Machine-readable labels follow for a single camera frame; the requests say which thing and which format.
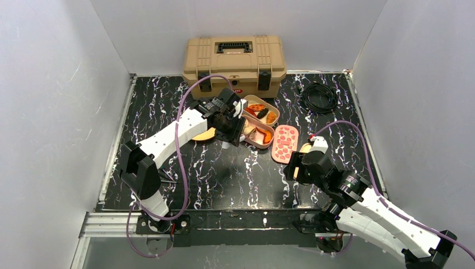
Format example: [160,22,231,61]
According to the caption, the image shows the white metal food tongs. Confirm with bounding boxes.
[221,122,258,149]

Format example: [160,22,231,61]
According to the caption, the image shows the white steamed bao bun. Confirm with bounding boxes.
[243,124,257,139]

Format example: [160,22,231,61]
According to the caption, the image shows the beige lunch box lid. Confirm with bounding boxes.
[294,143,312,180]

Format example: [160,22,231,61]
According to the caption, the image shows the dark brown sea cucumber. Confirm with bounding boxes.
[256,108,269,119]

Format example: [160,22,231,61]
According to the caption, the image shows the orange chicken wing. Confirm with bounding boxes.
[257,127,274,146]

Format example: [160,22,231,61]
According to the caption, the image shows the pink lunch box lid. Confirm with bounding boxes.
[271,125,299,164]

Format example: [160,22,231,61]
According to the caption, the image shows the fried chicken piece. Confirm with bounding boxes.
[266,112,277,124]

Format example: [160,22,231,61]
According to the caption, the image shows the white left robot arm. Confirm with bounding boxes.
[118,88,247,221]

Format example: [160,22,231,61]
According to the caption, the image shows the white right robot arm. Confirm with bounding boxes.
[284,151,457,268]

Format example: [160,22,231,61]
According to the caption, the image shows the pink lunch box tray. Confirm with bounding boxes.
[241,115,274,149]

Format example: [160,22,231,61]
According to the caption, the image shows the beige lunch box tray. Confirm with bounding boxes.
[243,95,281,127]

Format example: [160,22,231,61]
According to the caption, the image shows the tan plastic toolbox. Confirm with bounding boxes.
[182,35,287,99]

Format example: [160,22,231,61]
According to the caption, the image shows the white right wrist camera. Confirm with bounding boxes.
[309,135,328,153]

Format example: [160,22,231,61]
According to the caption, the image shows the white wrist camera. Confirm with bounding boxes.
[232,99,248,119]
[309,135,328,153]

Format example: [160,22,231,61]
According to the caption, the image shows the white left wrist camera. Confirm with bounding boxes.
[232,99,248,119]

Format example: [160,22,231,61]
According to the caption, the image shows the coiled black cable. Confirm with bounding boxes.
[297,82,339,114]

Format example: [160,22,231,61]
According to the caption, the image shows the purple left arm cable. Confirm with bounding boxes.
[126,74,235,259]

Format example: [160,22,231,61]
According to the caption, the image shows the aluminium base frame rail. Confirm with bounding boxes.
[71,210,357,268]

